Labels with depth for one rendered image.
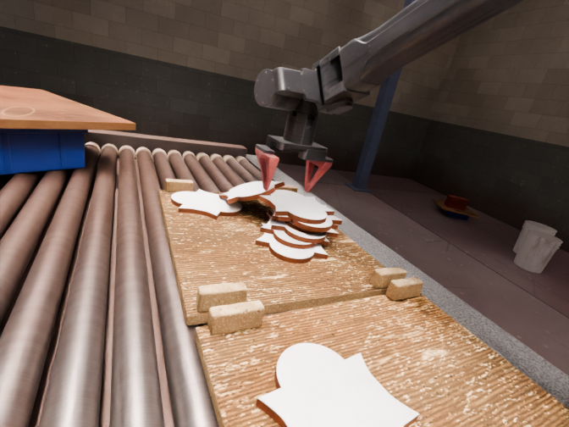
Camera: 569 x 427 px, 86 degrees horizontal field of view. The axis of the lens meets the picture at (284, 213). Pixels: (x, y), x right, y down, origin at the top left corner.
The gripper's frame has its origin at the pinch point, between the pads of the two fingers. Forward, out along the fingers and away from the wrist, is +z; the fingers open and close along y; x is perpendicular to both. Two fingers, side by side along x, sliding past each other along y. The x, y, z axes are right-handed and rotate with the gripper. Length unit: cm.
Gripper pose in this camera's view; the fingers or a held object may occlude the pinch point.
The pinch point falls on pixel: (287, 186)
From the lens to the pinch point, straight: 62.2
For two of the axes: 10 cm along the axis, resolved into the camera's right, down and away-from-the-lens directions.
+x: 4.5, 4.2, -7.9
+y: -8.7, 0.0, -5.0
